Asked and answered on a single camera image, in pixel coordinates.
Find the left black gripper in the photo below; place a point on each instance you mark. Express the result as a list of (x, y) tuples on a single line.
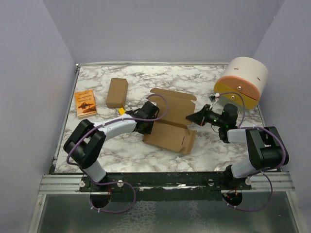
[(147, 130)]

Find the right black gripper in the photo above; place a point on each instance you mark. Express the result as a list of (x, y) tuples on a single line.
[(200, 118)]

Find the brown cardboard box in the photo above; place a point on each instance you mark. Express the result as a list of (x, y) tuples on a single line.
[(172, 132)]

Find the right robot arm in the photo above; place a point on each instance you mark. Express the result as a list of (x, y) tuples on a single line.
[(265, 148)]

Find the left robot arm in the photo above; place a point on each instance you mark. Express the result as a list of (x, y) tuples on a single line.
[(85, 143)]

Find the small folded cardboard box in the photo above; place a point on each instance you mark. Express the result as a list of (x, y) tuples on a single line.
[(117, 93)]

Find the yellow block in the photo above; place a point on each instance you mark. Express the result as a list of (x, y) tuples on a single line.
[(121, 111)]

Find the white cylinder with coloured base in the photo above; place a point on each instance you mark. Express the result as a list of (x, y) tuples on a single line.
[(244, 79)]

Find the orange book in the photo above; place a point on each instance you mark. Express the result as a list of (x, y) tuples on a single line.
[(85, 104)]

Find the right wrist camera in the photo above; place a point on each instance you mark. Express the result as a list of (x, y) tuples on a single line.
[(214, 98)]

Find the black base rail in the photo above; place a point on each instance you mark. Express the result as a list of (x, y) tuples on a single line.
[(161, 186)]

